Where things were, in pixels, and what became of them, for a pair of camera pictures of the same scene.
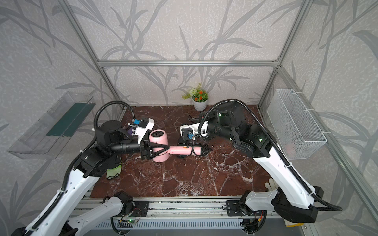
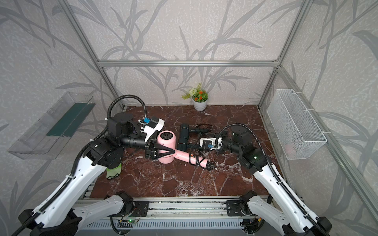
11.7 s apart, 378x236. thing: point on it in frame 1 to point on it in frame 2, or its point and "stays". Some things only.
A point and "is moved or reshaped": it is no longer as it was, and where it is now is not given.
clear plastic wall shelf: x=50 y=133 stays
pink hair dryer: x=159 y=137 is moved or reshaped
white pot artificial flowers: x=200 y=98 stays
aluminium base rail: x=187 y=213 stays
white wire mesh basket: x=297 y=132 stays
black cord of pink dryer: x=204 y=150 to x=210 y=165
